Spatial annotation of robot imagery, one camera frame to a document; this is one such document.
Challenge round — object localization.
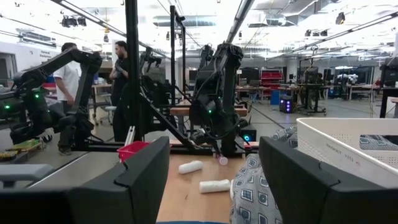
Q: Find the small red plastic basket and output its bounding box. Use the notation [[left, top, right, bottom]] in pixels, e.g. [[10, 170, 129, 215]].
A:
[[117, 140, 151, 163]]

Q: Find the black box with blue light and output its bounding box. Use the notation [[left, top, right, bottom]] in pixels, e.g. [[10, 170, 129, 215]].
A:
[[239, 123, 257, 142]]

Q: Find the grey diamond-patterned cloth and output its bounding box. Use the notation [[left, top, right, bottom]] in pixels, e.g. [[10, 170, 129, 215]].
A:
[[229, 125, 398, 224]]

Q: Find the white gauze roll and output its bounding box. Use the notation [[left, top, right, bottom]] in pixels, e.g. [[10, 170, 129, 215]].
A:
[[198, 179, 231, 194]]

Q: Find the black background frame post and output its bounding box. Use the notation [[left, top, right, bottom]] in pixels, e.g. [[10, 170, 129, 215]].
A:
[[169, 5, 187, 106]]

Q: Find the person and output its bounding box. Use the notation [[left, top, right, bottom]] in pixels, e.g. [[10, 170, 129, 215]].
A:
[[108, 40, 130, 142], [52, 42, 83, 156]]

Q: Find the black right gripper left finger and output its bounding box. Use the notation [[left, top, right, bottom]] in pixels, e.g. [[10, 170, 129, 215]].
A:
[[0, 136, 170, 224]]

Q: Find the computer tower with purple lights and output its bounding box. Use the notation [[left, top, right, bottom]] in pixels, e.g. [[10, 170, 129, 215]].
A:
[[279, 95, 294, 114]]

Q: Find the white perforated plastic basket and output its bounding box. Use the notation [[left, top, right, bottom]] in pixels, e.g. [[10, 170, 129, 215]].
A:
[[296, 117, 398, 189]]

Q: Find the white small tube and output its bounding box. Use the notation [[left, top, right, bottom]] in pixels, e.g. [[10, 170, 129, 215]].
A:
[[178, 160, 204, 175]]

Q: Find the black aluminium table frame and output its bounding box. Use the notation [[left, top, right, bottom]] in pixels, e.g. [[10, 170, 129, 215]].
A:
[[70, 0, 261, 156]]

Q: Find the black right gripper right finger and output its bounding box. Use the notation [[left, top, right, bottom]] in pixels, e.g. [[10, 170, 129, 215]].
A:
[[259, 136, 398, 224]]

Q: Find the red storage shelf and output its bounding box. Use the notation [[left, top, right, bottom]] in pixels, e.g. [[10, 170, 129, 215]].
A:
[[260, 68, 284, 91]]

